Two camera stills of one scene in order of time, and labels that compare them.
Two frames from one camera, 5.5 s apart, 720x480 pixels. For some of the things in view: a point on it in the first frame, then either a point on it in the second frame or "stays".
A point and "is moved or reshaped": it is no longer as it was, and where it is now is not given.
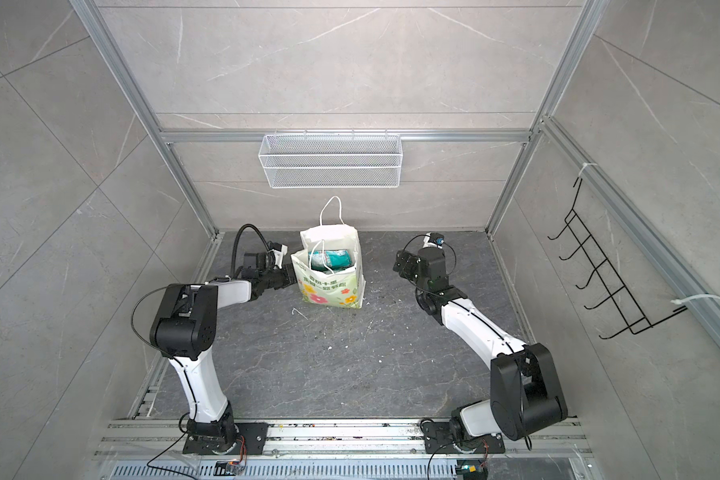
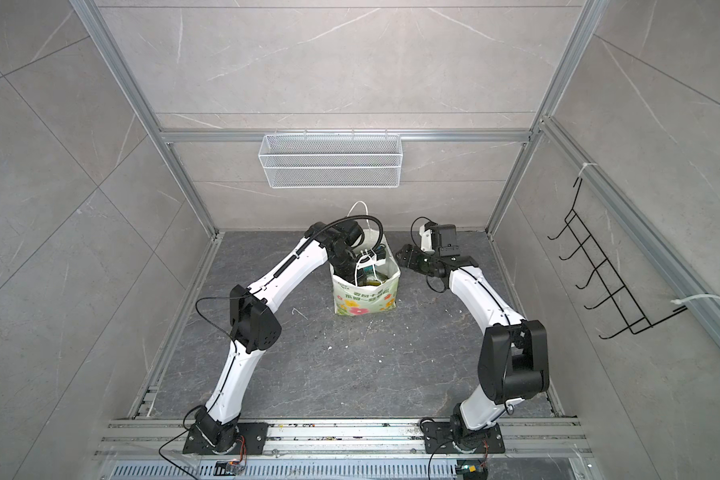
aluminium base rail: (154, 449) stays
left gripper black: (290, 280) → (351, 278)
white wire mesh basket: (331, 161) stays
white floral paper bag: (346, 288) is moved or reshaped
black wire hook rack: (632, 314) stays
